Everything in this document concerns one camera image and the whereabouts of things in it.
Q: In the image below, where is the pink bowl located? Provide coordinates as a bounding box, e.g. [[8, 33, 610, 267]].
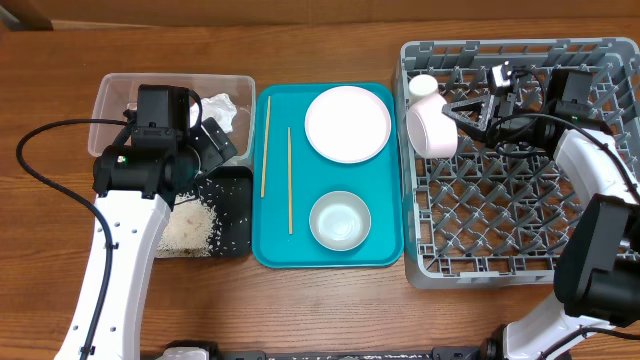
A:
[[406, 93, 458, 159]]

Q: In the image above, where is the white paper cup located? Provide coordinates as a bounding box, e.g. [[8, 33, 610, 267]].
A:
[[408, 74, 439, 106]]

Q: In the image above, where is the white grey bowl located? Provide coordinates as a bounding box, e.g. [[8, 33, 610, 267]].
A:
[[309, 191, 372, 252]]

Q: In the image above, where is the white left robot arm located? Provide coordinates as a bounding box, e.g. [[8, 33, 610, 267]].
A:
[[56, 84, 237, 359]]

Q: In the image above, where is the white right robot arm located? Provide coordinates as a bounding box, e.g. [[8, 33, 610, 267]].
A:
[[442, 64, 639, 359]]

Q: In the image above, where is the grey dishwasher rack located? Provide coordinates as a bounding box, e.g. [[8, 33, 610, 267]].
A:
[[393, 38, 639, 289]]

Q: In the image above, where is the black food waste tray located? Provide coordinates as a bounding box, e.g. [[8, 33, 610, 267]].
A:
[[155, 164, 254, 259]]

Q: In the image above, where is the white pink plate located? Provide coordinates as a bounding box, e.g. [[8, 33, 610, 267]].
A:
[[304, 86, 392, 164]]

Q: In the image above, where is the teal plastic tray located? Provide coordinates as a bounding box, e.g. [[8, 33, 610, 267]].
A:
[[252, 83, 404, 269]]

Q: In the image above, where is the right wooden chopstick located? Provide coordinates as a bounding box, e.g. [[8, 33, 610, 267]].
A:
[[287, 127, 294, 235]]

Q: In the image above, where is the wooden chopstick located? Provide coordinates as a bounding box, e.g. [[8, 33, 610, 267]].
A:
[[287, 127, 294, 235], [261, 96, 272, 198]]

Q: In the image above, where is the left wooden chopstick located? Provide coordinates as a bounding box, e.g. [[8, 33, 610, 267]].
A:
[[261, 96, 272, 198]]

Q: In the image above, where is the crumpled white napkin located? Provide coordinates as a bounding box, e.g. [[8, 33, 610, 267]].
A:
[[201, 93, 237, 133]]

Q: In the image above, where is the pile of rice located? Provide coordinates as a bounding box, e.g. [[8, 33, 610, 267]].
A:
[[157, 174, 251, 257]]

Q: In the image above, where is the clear plastic bin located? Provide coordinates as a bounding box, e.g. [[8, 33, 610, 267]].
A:
[[92, 73, 256, 167]]

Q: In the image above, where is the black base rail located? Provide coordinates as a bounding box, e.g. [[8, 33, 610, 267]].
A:
[[141, 340, 498, 360]]

